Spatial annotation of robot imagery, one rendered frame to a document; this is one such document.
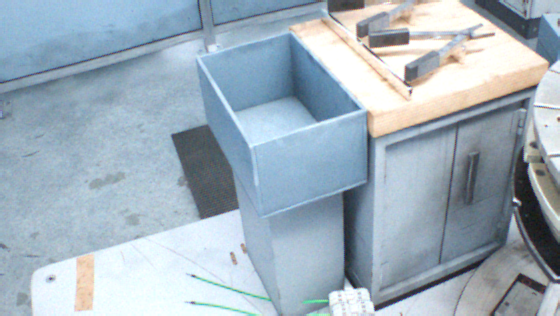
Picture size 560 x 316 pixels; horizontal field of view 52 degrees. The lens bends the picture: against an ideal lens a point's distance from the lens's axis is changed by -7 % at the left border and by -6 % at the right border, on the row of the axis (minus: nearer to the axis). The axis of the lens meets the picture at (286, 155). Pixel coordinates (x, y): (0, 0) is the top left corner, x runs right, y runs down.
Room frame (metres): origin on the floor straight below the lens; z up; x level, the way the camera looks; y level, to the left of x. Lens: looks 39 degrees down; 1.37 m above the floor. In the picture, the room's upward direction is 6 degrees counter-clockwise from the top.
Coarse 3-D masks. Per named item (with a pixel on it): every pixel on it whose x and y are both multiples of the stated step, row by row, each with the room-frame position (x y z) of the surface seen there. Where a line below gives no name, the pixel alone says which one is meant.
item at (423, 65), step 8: (424, 56) 0.46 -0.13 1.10; (432, 56) 0.46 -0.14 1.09; (408, 64) 0.45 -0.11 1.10; (416, 64) 0.45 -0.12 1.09; (424, 64) 0.45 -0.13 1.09; (432, 64) 0.46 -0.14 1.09; (408, 72) 0.45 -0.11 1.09; (416, 72) 0.45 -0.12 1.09; (424, 72) 0.46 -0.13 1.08; (408, 80) 0.45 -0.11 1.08
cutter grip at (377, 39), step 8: (368, 32) 0.52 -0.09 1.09; (376, 32) 0.51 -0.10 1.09; (384, 32) 0.51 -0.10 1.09; (392, 32) 0.51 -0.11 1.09; (400, 32) 0.51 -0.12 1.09; (408, 32) 0.51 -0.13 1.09; (368, 40) 0.51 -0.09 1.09; (376, 40) 0.51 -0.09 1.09; (384, 40) 0.51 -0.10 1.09; (392, 40) 0.51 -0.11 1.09; (400, 40) 0.51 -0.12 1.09; (408, 40) 0.51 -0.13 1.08; (376, 48) 0.51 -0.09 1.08
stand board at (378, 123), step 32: (448, 0) 0.63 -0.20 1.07; (320, 32) 0.58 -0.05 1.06; (352, 32) 0.57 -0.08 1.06; (480, 32) 0.55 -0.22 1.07; (352, 64) 0.51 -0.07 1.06; (448, 64) 0.49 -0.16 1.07; (480, 64) 0.49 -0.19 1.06; (512, 64) 0.49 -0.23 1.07; (544, 64) 0.48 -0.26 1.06; (384, 96) 0.45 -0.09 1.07; (416, 96) 0.44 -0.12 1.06; (448, 96) 0.44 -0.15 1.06; (480, 96) 0.46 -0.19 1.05; (384, 128) 0.42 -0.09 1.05
